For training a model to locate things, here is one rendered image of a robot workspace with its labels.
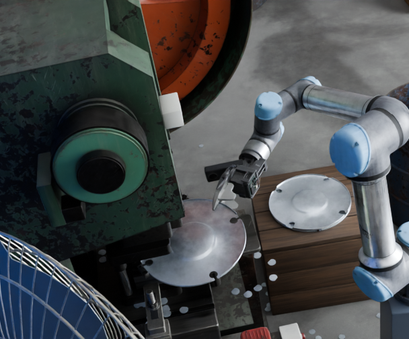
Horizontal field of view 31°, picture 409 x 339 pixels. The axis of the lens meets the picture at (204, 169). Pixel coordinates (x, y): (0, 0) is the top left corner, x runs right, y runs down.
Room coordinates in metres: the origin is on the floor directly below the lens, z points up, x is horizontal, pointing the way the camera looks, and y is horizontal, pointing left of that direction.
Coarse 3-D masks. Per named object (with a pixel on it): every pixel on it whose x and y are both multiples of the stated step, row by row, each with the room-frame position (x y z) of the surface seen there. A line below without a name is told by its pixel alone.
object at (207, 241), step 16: (192, 208) 1.52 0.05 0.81; (208, 208) 1.51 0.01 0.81; (224, 208) 1.50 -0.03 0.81; (192, 224) 1.46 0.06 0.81; (208, 224) 1.45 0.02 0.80; (224, 224) 1.44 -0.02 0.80; (240, 224) 1.43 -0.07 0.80; (176, 240) 1.42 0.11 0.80; (192, 240) 1.40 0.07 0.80; (208, 240) 1.39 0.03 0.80; (224, 240) 1.39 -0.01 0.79; (240, 240) 1.38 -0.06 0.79; (160, 256) 1.38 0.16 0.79; (176, 256) 1.37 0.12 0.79; (192, 256) 1.35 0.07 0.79; (208, 256) 1.35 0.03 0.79; (224, 256) 1.34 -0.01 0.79; (240, 256) 1.32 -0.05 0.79; (160, 272) 1.33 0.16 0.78; (176, 272) 1.32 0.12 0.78; (192, 272) 1.31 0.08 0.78; (208, 272) 1.30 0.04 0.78; (224, 272) 1.28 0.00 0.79
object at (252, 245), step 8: (240, 216) 1.48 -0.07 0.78; (248, 216) 1.47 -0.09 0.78; (248, 224) 1.44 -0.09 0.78; (248, 232) 1.41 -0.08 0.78; (248, 240) 1.38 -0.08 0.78; (256, 240) 1.38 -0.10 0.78; (248, 248) 1.35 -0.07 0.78; (256, 248) 1.35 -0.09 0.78; (216, 272) 1.36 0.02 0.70; (216, 280) 1.36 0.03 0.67
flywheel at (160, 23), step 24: (144, 0) 1.78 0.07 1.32; (168, 0) 1.78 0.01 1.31; (192, 0) 1.78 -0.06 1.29; (216, 0) 1.74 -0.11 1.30; (168, 24) 1.78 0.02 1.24; (192, 24) 1.78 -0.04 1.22; (216, 24) 1.74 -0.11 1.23; (168, 48) 1.78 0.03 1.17; (192, 48) 1.76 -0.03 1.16; (216, 48) 1.74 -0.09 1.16; (168, 72) 1.77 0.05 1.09; (192, 72) 1.74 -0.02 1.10
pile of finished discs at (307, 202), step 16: (304, 176) 2.07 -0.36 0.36; (320, 176) 2.05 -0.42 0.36; (272, 192) 2.01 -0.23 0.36; (288, 192) 2.00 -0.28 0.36; (304, 192) 1.97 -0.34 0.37; (320, 192) 1.96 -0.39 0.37; (336, 192) 1.95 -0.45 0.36; (272, 208) 1.93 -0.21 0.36; (288, 208) 1.92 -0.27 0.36; (304, 208) 1.90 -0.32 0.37; (320, 208) 1.88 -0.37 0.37; (336, 208) 1.87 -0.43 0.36; (288, 224) 1.84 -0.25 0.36; (304, 224) 1.82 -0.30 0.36; (320, 224) 1.81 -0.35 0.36; (336, 224) 1.80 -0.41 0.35
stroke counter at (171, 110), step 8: (160, 96) 1.29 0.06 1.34; (168, 96) 1.28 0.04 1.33; (176, 96) 1.28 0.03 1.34; (160, 104) 1.26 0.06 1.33; (168, 104) 1.26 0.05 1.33; (176, 104) 1.25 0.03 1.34; (168, 112) 1.23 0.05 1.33; (176, 112) 1.23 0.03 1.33; (168, 120) 1.23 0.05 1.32; (176, 120) 1.23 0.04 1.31; (168, 128) 1.23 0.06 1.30
